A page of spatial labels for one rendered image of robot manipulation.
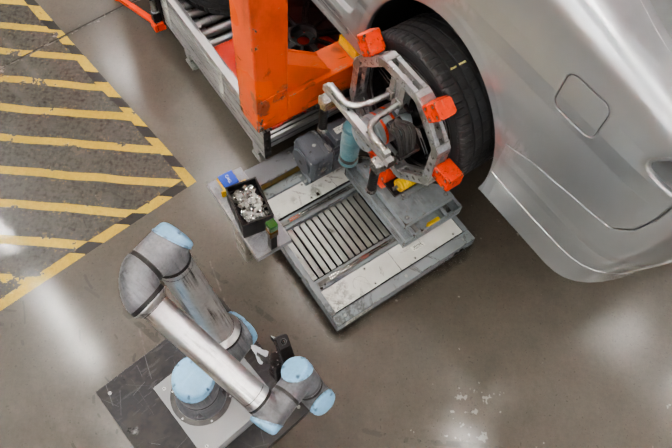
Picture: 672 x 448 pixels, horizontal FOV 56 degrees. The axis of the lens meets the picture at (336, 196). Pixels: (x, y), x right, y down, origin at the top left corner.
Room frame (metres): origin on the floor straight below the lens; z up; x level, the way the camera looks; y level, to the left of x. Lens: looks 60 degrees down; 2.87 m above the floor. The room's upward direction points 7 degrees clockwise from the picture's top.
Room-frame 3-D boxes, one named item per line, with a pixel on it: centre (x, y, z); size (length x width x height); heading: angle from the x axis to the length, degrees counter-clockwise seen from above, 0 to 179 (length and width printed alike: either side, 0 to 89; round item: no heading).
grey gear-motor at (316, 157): (1.76, 0.03, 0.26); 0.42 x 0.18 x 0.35; 131
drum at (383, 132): (1.50, -0.14, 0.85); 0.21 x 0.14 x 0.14; 131
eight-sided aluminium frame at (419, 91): (1.55, -0.20, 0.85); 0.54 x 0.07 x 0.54; 41
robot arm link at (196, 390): (0.50, 0.40, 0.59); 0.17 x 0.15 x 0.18; 151
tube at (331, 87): (1.55, -0.04, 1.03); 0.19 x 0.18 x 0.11; 131
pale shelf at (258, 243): (1.26, 0.36, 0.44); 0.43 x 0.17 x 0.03; 41
